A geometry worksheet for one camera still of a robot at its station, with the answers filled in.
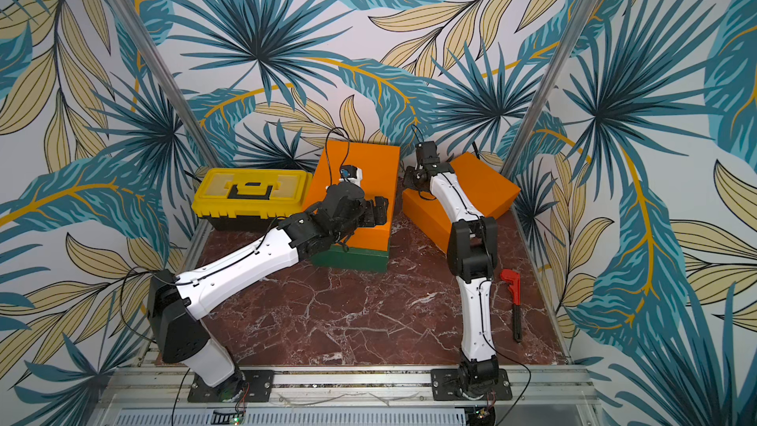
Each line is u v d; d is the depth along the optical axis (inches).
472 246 23.5
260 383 28.9
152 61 33.1
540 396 28.7
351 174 25.6
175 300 17.9
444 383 28.9
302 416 27.6
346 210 22.0
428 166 30.1
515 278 35.7
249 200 36.2
